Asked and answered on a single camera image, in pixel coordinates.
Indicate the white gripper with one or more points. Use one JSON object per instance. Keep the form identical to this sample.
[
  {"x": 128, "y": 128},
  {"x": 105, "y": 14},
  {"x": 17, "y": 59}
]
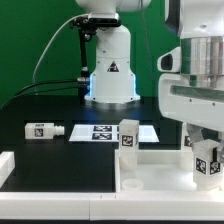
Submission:
[{"x": 201, "y": 105}]

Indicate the white square table top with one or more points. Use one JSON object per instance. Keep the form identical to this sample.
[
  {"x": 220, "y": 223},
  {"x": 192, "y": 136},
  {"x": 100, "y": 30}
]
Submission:
[{"x": 157, "y": 170}]

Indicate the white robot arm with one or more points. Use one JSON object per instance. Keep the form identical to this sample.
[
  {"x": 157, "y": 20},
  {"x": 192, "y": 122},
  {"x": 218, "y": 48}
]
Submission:
[{"x": 193, "y": 72}]

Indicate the white front fence bar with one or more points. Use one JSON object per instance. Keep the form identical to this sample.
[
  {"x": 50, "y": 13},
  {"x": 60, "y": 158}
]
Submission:
[{"x": 142, "y": 205}]

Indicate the white base tag plate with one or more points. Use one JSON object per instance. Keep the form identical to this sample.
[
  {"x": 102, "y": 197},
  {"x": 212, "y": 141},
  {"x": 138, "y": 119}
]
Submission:
[{"x": 109, "y": 133}]

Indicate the white side fence block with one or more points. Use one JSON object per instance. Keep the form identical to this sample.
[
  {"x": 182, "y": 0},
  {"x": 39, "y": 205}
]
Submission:
[{"x": 7, "y": 165}]

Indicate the black camera stand pole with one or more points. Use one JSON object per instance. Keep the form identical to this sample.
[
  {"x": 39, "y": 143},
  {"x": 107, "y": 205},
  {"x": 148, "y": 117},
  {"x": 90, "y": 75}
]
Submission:
[{"x": 84, "y": 66}]

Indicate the black camera on stand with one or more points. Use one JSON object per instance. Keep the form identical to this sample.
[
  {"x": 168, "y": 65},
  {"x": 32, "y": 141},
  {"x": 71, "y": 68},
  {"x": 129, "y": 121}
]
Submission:
[{"x": 93, "y": 21}]

